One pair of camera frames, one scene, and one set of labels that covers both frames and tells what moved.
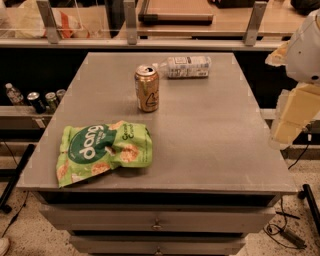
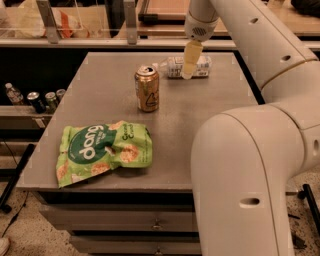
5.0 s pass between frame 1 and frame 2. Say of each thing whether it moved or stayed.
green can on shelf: stayed
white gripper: moved
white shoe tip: stayed
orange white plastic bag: stayed
